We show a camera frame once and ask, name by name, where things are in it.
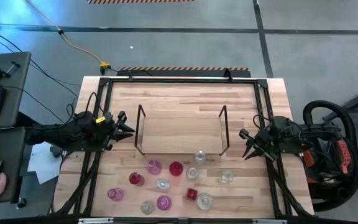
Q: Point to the small orange part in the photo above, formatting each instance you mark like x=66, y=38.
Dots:
x=309, y=158

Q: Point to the large pink ribbed bottle vase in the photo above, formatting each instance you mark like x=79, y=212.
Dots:
x=164, y=202

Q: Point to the orange and black tool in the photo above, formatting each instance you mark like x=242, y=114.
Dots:
x=344, y=155

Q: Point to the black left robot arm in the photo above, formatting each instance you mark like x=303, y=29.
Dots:
x=61, y=133

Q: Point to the wide clear diamond-pattern vase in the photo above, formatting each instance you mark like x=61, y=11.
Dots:
x=204, y=201

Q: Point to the silver aluminium bracket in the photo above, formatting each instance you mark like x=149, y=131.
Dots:
x=269, y=221
x=95, y=221

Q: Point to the pink glass vase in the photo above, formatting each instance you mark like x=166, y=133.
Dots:
x=115, y=194
x=154, y=166

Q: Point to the black rail bracket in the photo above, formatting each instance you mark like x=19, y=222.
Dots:
x=227, y=74

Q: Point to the round red glass vase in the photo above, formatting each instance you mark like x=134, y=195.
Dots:
x=176, y=168

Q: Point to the black round knob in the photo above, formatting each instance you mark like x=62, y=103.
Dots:
x=21, y=203

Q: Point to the small black rail clip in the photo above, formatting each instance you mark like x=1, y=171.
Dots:
x=130, y=75

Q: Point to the clear ribbed narrow-neck vase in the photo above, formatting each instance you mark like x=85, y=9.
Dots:
x=147, y=207

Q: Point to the red square-base glass vase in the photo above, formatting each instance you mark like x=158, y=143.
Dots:
x=191, y=193

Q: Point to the clear ribbed cylinder vase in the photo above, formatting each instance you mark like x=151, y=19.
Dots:
x=162, y=184

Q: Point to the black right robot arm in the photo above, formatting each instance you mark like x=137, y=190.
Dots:
x=315, y=132

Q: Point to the grey desk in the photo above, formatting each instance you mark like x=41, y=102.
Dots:
x=8, y=149
x=14, y=81

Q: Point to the wooden shelf with black frame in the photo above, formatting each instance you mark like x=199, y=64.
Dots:
x=182, y=137

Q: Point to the white paper sheet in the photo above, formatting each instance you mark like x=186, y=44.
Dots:
x=42, y=161

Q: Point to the clear diamond-cut glass vase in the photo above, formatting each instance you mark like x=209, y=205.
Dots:
x=200, y=156

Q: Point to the clear square glass vase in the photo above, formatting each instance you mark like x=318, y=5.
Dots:
x=226, y=176

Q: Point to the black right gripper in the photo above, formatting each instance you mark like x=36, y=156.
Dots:
x=269, y=140

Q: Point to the tall red ribbed vase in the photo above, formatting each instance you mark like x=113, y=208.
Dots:
x=136, y=179

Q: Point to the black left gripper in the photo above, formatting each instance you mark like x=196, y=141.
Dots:
x=108, y=130

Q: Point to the black hazard-striped floor mat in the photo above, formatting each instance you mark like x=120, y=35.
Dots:
x=182, y=72
x=135, y=1

